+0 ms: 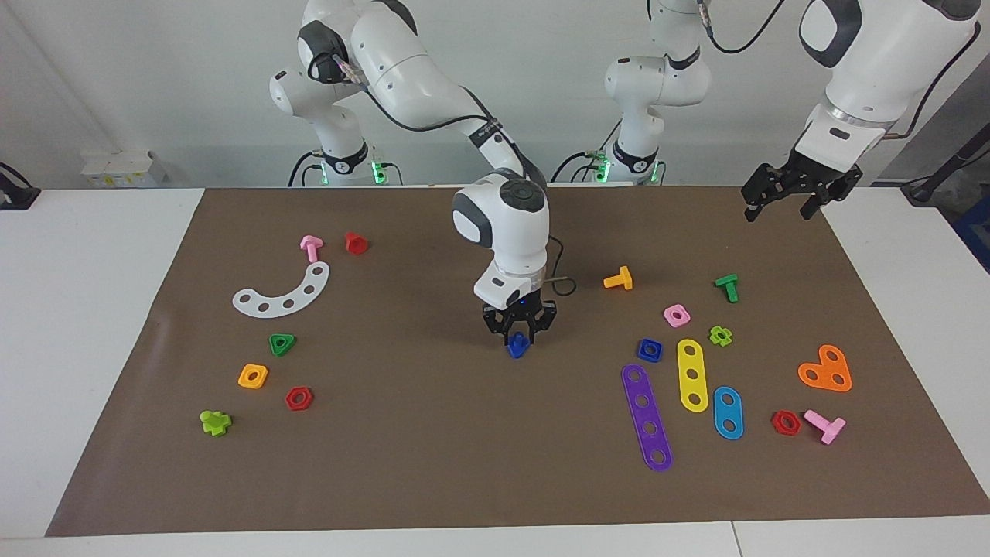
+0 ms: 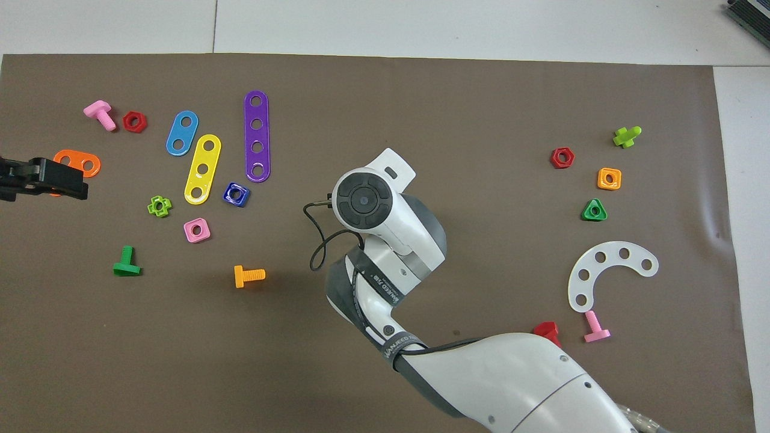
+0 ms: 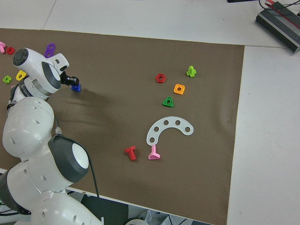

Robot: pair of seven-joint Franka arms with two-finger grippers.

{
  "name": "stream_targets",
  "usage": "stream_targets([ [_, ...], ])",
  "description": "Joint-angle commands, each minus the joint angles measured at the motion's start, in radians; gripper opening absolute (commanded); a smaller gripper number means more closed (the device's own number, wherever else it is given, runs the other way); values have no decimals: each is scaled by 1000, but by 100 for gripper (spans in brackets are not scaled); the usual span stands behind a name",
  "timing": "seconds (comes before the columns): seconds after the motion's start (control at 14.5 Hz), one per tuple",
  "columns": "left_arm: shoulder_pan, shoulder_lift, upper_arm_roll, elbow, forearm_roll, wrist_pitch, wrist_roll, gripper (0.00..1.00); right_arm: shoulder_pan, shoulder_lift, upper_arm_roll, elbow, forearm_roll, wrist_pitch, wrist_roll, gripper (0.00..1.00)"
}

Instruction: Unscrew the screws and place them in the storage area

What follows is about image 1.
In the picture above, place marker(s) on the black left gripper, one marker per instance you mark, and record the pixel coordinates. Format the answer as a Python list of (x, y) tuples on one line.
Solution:
[(804, 179)]

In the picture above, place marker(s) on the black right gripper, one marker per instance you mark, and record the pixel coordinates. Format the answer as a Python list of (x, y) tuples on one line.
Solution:
[(499, 319)]

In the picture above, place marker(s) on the blue plastic screw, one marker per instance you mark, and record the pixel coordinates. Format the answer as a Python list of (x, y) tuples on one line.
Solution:
[(517, 351)]

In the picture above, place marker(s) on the blue square plastic nut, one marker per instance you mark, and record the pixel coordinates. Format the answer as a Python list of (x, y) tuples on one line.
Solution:
[(641, 352)]

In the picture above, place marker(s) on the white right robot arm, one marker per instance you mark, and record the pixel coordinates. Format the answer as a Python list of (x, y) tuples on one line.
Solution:
[(503, 224)]

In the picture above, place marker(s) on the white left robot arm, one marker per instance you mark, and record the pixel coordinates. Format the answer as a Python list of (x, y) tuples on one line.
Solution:
[(874, 70)]

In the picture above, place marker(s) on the dark green plastic bolt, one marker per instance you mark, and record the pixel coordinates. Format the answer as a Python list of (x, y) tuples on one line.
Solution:
[(728, 288)]

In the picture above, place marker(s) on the orange plastic bolt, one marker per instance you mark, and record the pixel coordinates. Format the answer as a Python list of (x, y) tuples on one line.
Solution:
[(623, 280)]

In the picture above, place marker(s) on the brown table mat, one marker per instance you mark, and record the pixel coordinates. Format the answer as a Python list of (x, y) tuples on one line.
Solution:
[(464, 464)]

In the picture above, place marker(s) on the black stand leg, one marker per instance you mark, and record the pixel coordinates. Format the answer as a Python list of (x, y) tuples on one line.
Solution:
[(920, 189)]

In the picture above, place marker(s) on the light green cross nut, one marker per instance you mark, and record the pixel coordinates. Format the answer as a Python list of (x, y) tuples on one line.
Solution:
[(714, 335)]

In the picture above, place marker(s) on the purple four-hole plate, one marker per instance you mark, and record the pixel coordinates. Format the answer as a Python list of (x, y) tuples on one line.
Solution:
[(646, 415)]

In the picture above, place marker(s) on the pink square plastic nut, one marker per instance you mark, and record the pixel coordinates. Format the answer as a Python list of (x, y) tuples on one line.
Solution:
[(668, 313)]

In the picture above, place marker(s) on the orange heart-shaped plate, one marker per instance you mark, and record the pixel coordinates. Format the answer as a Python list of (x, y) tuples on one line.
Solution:
[(824, 369)]

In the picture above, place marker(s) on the yellow three-hole plate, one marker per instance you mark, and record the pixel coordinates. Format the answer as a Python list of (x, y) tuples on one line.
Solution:
[(691, 363)]

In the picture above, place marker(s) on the red plastic bolt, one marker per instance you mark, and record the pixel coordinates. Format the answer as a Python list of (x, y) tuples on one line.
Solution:
[(356, 244)]

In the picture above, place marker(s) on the blue crate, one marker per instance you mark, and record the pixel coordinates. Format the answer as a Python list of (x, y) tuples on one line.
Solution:
[(976, 232)]

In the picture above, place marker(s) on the blue two-hole plate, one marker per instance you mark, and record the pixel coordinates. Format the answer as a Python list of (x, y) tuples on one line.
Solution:
[(728, 413)]

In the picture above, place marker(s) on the red hexagonal plastic nut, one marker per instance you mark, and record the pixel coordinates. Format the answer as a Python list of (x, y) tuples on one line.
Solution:
[(776, 423), (290, 399)]

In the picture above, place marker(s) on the pink plastic bolt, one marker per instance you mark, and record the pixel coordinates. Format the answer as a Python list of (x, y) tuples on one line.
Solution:
[(831, 429), (311, 244)]

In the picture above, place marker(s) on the green triangular plastic nut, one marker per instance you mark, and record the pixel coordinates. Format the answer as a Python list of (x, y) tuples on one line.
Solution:
[(275, 350)]

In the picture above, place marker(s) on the white curved five-hole plate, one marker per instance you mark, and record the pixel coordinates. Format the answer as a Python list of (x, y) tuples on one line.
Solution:
[(276, 307)]

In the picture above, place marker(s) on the orange square plastic nut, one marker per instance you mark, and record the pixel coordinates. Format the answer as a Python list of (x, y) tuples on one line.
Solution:
[(244, 379)]

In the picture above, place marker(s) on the light green plastic bolt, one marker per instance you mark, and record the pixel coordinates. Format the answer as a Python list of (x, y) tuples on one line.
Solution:
[(213, 422)]

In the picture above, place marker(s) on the white boxes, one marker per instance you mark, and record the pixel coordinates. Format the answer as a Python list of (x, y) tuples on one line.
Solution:
[(116, 166)]

